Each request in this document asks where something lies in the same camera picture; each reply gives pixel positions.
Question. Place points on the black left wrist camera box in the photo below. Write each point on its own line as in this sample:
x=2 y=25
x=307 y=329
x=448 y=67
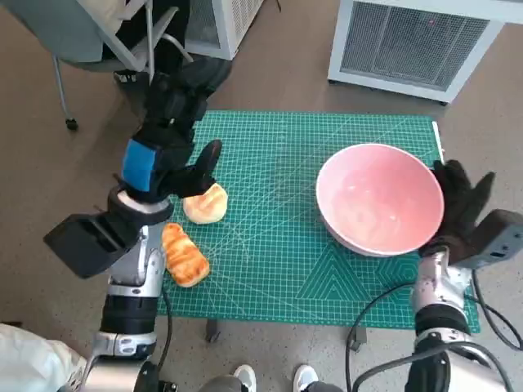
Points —
x=86 y=245

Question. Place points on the person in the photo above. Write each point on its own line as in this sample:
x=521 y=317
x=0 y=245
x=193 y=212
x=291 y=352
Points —
x=28 y=359
x=245 y=377
x=171 y=41

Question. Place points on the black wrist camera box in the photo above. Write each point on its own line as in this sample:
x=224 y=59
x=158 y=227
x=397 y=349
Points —
x=86 y=245
x=502 y=241

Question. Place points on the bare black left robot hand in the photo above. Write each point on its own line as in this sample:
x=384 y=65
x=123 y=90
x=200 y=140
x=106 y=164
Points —
x=171 y=118

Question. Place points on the round pale bread bun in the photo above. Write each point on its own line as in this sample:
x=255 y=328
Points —
x=208 y=206

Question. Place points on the small white grilled cabinet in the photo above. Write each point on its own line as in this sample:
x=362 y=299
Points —
x=229 y=24

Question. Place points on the green cutting mat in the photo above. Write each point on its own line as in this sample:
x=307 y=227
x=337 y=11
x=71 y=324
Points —
x=278 y=204

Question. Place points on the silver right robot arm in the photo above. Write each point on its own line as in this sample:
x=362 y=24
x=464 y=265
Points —
x=437 y=286

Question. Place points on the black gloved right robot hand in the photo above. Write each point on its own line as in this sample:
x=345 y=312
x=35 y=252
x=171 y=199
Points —
x=459 y=204

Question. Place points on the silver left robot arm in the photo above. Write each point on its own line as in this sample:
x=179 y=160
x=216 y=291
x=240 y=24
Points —
x=135 y=265

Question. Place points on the black table leg bracket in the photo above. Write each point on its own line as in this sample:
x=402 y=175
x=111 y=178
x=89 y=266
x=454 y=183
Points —
x=356 y=339
x=213 y=330

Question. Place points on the long striped golden bread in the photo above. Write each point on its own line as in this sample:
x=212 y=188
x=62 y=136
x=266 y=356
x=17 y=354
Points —
x=184 y=255

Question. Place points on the white strip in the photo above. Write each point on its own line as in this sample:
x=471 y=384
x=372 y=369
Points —
x=437 y=139

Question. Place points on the pink bowl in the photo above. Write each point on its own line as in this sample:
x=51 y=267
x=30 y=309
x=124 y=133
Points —
x=376 y=196

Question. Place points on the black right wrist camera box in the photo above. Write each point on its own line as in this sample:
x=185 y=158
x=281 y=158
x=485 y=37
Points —
x=502 y=241

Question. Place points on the large white grilled cabinet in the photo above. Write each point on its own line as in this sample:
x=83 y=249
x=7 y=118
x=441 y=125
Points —
x=408 y=41

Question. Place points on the grey office chair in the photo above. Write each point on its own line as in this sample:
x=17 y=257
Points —
x=53 y=28

